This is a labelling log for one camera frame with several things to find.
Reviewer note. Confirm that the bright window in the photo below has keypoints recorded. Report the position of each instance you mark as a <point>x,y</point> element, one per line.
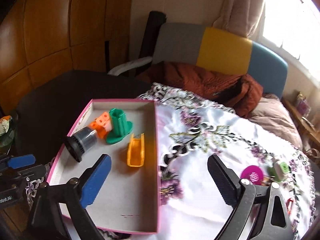
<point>287,17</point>

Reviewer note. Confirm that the red toy clip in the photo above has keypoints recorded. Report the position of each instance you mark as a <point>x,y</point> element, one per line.
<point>290,203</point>

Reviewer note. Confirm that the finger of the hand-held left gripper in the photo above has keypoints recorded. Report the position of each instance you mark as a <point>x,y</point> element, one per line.
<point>21,161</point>
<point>32,171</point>

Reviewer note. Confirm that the orange white toy block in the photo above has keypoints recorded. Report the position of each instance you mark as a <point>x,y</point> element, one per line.
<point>100,122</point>

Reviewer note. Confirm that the green white toy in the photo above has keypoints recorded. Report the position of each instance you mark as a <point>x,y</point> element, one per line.
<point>281,168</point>

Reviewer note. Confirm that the magenta plastic disc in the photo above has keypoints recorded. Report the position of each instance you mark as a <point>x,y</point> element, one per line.
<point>250,173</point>

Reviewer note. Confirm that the pink pillow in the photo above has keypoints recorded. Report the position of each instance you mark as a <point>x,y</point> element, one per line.
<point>275,120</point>

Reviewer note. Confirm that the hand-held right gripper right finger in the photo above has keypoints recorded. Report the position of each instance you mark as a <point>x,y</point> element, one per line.
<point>221,177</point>

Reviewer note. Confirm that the white chair armrest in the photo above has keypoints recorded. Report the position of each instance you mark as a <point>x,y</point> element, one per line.
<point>132,63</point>

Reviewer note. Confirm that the wooden wardrobe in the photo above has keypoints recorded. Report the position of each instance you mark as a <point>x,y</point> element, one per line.
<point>50,17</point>

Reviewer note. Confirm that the grey yellow blue headboard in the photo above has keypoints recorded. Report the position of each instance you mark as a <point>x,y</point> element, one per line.
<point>225,47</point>

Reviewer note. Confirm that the beige curtain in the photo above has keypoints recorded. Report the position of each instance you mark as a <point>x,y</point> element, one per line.
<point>240,5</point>

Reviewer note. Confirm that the wooden nightstand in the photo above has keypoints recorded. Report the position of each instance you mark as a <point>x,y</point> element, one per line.
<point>300,121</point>

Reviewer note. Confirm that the orange plastic trough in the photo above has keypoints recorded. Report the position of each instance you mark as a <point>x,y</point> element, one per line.
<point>135,152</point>

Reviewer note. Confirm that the glass side table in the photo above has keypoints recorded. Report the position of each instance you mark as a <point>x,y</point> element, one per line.
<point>7,143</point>

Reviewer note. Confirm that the rust brown quilted jacket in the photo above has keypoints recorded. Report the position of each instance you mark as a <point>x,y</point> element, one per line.
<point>200,80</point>

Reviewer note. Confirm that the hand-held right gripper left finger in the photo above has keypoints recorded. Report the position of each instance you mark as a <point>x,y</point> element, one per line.
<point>96,180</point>

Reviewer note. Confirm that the black grey cylinder toy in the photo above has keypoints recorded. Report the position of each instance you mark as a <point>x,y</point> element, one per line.
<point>80,142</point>

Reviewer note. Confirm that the purple box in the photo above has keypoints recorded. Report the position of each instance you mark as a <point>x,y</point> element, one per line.
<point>303,105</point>

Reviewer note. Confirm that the green plastic toy piece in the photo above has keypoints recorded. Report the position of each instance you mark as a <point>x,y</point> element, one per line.
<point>120,125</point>

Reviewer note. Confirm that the pink cardboard box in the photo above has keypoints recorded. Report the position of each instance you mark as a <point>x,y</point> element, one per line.
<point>120,192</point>

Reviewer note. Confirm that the white floral tablecloth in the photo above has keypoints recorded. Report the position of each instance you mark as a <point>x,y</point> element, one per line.
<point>200,205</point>

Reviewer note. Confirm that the white orange snack packet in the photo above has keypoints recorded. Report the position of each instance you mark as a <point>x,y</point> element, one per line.
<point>5,125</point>

